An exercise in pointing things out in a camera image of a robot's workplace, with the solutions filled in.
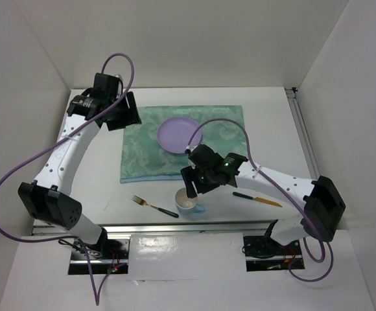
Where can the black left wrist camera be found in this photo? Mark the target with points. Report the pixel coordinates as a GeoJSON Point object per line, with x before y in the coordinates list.
{"type": "Point", "coordinates": [106, 86]}

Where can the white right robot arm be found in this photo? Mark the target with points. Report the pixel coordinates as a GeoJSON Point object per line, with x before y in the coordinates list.
{"type": "Point", "coordinates": [320, 206]}

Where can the aluminium right frame rail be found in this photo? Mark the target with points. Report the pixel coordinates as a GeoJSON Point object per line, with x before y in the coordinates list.
{"type": "Point", "coordinates": [292, 97]}

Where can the gold fork dark handle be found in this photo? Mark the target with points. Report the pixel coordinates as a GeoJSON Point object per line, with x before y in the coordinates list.
{"type": "Point", "coordinates": [142, 202]}

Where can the lavender plastic plate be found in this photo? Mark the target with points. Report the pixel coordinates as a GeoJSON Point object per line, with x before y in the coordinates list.
{"type": "Point", "coordinates": [174, 133]}

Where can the aluminium front frame rail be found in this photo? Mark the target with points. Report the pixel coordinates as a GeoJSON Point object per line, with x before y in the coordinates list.
{"type": "Point", "coordinates": [187, 227]}

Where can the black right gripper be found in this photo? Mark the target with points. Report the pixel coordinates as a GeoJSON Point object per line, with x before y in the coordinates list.
{"type": "Point", "coordinates": [188, 173]}

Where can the gold knife dark handle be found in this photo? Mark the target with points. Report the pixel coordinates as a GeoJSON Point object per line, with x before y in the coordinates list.
{"type": "Point", "coordinates": [258, 199]}

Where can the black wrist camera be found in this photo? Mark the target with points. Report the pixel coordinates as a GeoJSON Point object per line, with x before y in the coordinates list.
{"type": "Point", "coordinates": [204, 155]}
{"type": "Point", "coordinates": [106, 86]}

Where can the light blue ceramic mug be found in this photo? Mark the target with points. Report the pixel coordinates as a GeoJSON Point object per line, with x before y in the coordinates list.
{"type": "Point", "coordinates": [187, 205]}

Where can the aluminium frame rail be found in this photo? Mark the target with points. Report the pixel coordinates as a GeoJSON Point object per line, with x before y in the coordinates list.
{"type": "Point", "coordinates": [292, 97]}
{"type": "Point", "coordinates": [187, 227]}

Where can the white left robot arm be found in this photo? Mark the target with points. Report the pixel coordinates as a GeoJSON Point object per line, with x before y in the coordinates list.
{"type": "Point", "coordinates": [48, 198]}

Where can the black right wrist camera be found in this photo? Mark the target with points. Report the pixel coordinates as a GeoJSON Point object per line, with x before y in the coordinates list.
{"type": "Point", "coordinates": [204, 155]}

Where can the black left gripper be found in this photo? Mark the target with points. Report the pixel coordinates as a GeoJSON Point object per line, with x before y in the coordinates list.
{"type": "Point", "coordinates": [131, 115]}

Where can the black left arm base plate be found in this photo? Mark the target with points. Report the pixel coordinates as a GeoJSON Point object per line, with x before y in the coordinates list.
{"type": "Point", "coordinates": [114, 260]}

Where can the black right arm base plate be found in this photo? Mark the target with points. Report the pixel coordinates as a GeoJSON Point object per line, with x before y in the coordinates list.
{"type": "Point", "coordinates": [263, 254]}

